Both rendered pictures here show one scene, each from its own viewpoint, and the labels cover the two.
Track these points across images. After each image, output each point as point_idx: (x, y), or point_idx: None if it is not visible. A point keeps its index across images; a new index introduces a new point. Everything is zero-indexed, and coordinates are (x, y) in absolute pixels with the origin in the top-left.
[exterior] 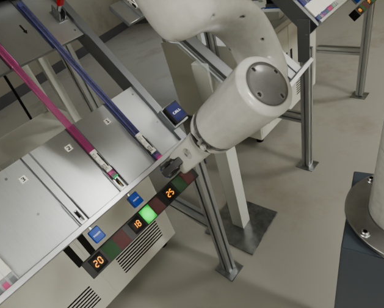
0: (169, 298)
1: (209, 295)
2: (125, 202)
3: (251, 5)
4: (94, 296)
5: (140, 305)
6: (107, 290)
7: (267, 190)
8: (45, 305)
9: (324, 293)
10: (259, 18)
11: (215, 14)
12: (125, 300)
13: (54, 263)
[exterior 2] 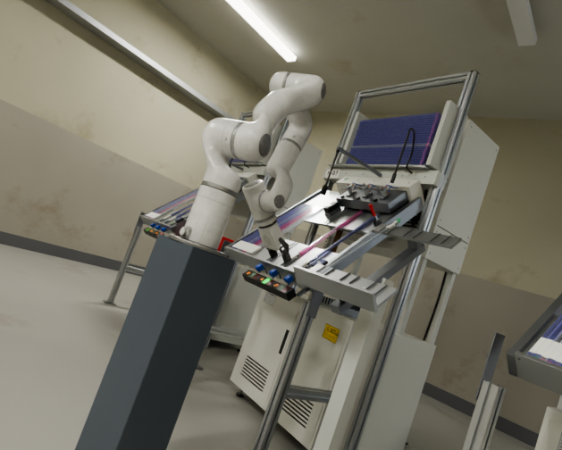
0: (247, 436)
1: (234, 448)
2: (317, 355)
3: (277, 170)
4: (264, 383)
5: (250, 425)
6: (266, 394)
7: None
8: (261, 345)
9: None
10: (276, 175)
11: (269, 167)
12: (260, 423)
13: (280, 331)
